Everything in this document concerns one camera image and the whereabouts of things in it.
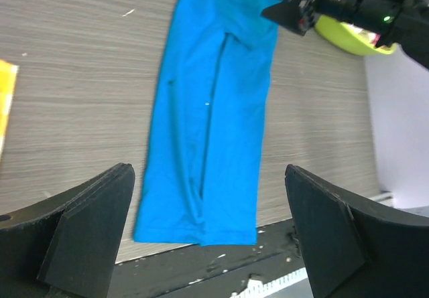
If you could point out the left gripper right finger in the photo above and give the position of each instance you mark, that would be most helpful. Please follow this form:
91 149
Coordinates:
353 246

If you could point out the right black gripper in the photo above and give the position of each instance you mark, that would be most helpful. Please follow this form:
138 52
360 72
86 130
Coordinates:
402 22

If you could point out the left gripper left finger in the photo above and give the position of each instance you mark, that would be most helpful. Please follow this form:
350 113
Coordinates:
67 245

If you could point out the lime green plastic basin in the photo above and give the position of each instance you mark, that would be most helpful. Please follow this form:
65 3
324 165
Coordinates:
350 38

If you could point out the blue t shirt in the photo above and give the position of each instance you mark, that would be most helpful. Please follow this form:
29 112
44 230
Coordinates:
205 142

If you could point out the yellow checkered cloth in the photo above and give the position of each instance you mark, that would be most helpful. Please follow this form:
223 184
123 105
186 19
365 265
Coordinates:
8 77

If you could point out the slotted white cable duct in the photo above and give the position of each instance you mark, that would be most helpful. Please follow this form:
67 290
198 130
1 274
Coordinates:
255 288

